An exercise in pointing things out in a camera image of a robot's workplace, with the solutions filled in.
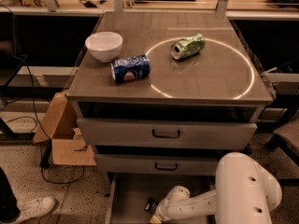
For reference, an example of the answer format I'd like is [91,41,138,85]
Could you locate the dark blue RXBAR wrapper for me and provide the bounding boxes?
[144,198,159,214]

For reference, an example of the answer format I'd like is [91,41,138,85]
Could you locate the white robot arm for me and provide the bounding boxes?
[149,152,282,224]

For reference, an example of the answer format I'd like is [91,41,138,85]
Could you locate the open bottom grey drawer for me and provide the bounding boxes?
[105,174,213,224]

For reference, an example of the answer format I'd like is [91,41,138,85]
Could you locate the middle grey drawer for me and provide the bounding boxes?
[94,154,217,175]

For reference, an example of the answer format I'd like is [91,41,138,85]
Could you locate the top grey drawer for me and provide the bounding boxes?
[77,118,257,150]

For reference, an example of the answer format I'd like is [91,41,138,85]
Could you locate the grey drawer cabinet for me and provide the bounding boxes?
[67,12,272,224]

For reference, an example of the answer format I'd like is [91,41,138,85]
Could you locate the white sneaker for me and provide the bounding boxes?
[12,196,56,224]

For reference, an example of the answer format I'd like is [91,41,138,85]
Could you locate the brown cardboard box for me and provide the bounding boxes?
[33,91,95,166]

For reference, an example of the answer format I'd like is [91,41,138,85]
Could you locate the dark trouser leg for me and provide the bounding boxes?
[0,167,21,223]

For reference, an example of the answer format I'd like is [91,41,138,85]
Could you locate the crushed blue Pepsi can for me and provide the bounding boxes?
[111,54,150,83]

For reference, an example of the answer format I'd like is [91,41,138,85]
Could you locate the black office chair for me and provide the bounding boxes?
[249,100,299,187]

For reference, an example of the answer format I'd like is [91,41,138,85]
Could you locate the crushed green soda can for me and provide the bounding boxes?
[171,34,206,60]

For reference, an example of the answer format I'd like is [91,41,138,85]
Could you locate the white ceramic bowl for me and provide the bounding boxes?
[85,32,122,63]

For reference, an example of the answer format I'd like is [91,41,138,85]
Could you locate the left dark side table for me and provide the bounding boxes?
[0,12,53,169]

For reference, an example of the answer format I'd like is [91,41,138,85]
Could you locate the background workbench with clutter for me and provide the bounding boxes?
[0,0,299,21]

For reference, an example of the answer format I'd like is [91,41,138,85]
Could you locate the black floor cable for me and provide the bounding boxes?
[0,4,86,185]

